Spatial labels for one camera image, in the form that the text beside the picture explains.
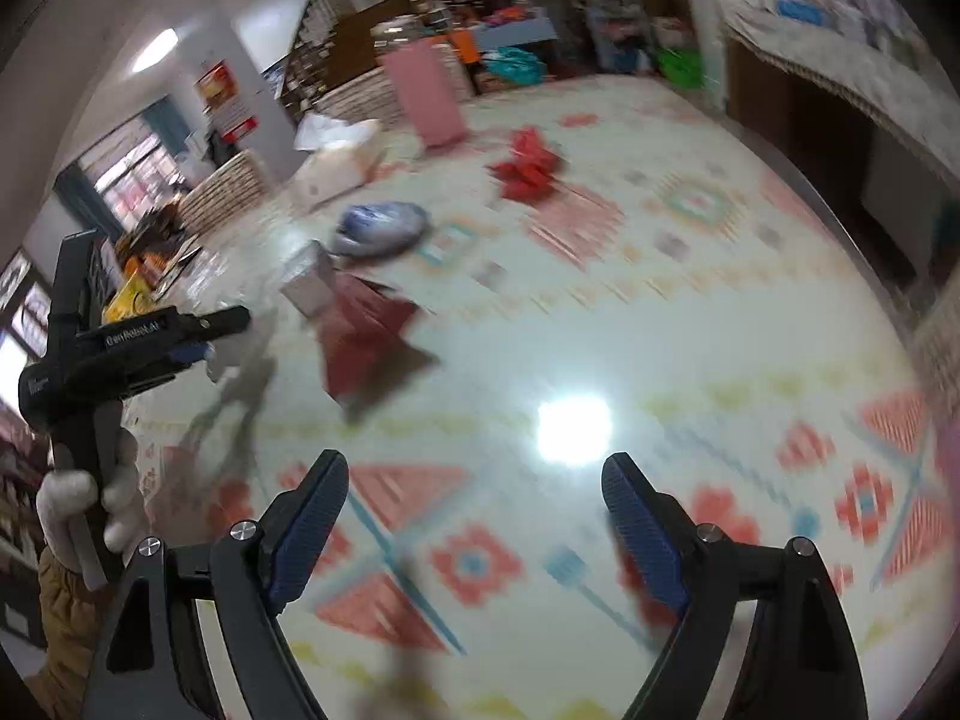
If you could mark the beige patterned chair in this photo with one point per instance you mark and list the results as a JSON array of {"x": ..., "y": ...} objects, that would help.
[
  {"x": 360, "y": 101},
  {"x": 225, "y": 191}
]

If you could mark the cloth covered wooden sideboard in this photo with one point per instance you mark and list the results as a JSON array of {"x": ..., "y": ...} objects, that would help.
[{"x": 825, "y": 52}]

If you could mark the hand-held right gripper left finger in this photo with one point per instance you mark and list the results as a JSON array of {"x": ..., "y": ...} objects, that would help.
[{"x": 307, "y": 532}]

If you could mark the ceiling light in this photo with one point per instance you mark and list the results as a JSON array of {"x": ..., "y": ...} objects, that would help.
[{"x": 154, "y": 49}]

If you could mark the red crumpled wrapper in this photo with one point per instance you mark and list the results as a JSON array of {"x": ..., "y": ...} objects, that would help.
[{"x": 529, "y": 165}]

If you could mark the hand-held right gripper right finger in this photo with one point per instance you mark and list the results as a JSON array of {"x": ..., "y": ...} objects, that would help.
[{"x": 645, "y": 532}]

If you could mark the red printed box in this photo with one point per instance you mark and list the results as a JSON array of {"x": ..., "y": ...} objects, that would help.
[{"x": 367, "y": 345}]

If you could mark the blue white plastic bag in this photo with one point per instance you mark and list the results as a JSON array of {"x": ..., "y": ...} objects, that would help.
[{"x": 379, "y": 229}]

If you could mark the pink upright box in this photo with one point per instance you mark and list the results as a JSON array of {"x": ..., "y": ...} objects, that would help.
[{"x": 424, "y": 94}]

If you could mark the green bag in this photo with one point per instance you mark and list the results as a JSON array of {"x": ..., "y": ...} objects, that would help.
[{"x": 682, "y": 67}]

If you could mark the red wall calendar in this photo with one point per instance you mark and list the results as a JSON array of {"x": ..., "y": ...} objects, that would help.
[{"x": 225, "y": 101}]

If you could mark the orange bag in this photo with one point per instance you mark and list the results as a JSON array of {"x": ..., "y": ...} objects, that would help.
[{"x": 465, "y": 46}]

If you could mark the teal plastic bag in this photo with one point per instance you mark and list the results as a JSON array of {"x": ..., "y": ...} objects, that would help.
[{"x": 514, "y": 67}]

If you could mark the teal curtain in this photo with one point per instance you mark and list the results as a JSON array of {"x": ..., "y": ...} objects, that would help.
[
  {"x": 165, "y": 124},
  {"x": 82, "y": 202}
]

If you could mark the patterned tablecloth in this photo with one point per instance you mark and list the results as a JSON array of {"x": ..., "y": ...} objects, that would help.
[{"x": 600, "y": 277}]

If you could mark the small grey carton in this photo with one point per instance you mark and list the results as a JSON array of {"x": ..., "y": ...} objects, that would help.
[{"x": 307, "y": 285}]

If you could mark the person's left hand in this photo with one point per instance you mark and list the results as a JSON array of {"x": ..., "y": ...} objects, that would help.
[{"x": 124, "y": 495}]

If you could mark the cluttered side table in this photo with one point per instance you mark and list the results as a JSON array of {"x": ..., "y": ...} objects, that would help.
[{"x": 517, "y": 34}]

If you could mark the window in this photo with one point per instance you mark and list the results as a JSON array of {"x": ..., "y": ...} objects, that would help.
[{"x": 127, "y": 172}]

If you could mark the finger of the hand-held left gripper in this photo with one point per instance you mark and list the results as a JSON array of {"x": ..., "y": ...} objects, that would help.
[
  {"x": 214, "y": 324},
  {"x": 187, "y": 354}
]

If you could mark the wooden staircase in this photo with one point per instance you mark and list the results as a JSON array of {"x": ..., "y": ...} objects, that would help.
[{"x": 315, "y": 37}]

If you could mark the white tissue box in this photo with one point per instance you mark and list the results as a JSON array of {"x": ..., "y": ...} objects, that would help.
[{"x": 334, "y": 172}]

